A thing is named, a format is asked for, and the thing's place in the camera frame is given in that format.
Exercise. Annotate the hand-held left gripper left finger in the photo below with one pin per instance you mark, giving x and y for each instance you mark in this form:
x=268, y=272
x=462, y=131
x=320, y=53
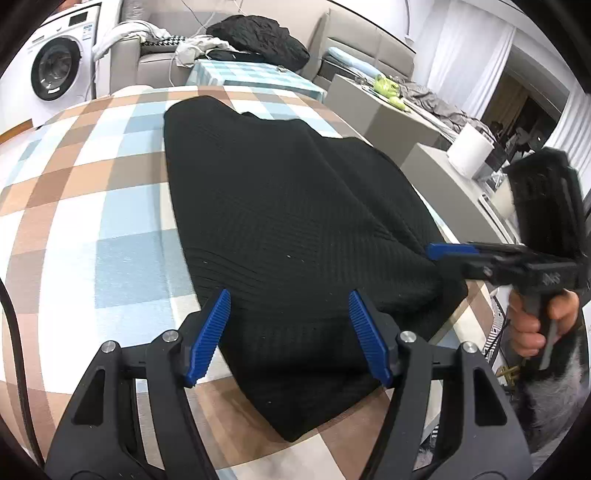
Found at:
x=207, y=337

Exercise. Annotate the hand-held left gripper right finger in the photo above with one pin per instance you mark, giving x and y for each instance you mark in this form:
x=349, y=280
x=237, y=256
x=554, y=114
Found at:
x=369, y=337

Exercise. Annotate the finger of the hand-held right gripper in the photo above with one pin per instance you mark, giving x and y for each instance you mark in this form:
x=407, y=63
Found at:
x=457, y=251

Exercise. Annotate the black knit sweater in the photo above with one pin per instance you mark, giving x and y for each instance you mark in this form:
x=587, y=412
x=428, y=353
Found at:
x=286, y=221

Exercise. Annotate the person's right forearm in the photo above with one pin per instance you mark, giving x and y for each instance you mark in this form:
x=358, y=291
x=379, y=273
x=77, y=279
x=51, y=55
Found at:
x=558, y=392

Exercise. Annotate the person's right hand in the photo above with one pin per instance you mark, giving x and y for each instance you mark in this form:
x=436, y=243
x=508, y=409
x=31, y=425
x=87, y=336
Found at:
x=526, y=323

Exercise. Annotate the white paper roll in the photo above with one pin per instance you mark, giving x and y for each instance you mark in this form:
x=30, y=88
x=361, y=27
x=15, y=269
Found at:
x=471, y=150

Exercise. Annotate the grey crumpled cloth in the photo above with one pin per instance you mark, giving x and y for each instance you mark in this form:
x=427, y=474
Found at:
x=438, y=104

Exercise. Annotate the beige side cabinet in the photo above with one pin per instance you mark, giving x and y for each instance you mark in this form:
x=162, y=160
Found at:
x=383, y=120

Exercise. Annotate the white curtain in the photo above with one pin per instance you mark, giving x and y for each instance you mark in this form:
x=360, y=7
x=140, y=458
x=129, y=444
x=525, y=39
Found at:
x=471, y=64

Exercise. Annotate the checkered blanket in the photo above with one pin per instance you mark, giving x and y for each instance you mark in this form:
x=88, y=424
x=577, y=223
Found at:
x=92, y=207

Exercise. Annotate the green plush toy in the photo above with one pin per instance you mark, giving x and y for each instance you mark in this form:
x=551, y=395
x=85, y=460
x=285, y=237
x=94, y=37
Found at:
x=388, y=87

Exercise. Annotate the light blue pillow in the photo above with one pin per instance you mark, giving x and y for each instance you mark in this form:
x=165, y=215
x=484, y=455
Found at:
x=351, y=60

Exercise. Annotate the light blue checked cloth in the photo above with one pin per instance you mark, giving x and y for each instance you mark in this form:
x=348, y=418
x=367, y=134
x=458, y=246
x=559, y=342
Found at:
x=249, y=76

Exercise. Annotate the beige sofa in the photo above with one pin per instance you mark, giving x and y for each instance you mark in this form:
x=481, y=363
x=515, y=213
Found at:
x=152, y=69

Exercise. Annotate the dark quilted cushion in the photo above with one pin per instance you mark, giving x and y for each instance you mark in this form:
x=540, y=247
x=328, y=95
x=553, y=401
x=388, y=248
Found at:
x=263, y=41

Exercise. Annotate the grey white throw cloth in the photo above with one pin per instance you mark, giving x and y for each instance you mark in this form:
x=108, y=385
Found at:
x=198, y=46

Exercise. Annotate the black white patterned pillow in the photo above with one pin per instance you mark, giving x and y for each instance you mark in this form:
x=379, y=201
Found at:
x=166, y=41

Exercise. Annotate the white washing machine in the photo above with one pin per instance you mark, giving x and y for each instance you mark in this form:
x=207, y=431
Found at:
x=60, y=64

